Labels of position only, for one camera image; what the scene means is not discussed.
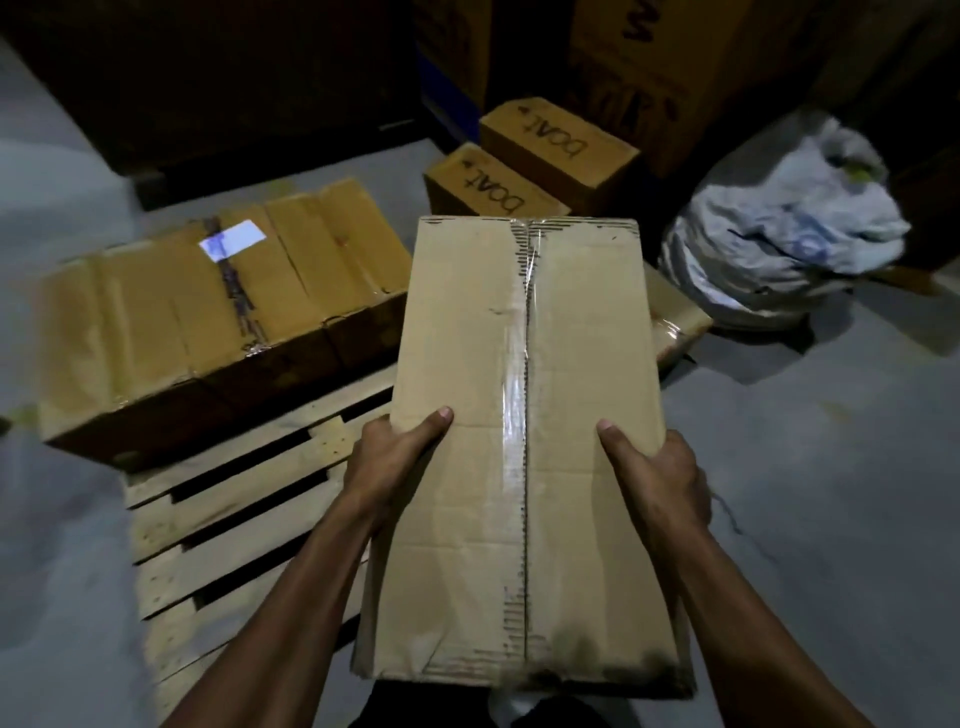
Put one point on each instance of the tall marked cardboard box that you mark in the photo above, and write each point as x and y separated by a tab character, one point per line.
660	67

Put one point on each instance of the person's right hand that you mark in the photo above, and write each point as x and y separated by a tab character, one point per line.
664	487

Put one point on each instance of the taped plain cardboard box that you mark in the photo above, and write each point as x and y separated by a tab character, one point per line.
525	450

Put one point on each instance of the person's right forearm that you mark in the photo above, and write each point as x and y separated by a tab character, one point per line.
742	637

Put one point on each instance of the tape-wrapped cardboard box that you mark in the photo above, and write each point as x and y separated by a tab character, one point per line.
675	319

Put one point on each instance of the person's left forearm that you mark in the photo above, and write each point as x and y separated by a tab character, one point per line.
281	626

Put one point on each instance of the dark cardboard box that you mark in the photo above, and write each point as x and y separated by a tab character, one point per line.
454	45

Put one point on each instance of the person's left thumb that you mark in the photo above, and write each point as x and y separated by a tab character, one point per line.
426	435

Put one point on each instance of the small handwritten cardboard box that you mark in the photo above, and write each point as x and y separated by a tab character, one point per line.
562	150
487	191

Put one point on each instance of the large cardboard box white label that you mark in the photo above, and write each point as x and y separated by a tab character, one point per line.
210	322

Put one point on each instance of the person's right thumb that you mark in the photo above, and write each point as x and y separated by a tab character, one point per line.
621	450

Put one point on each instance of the white plastic bag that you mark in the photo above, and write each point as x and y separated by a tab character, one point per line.
787	225

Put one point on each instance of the wooden pallet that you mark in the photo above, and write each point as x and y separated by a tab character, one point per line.
247	517

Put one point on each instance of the person's left hand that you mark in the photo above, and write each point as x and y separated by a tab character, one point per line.
386	469

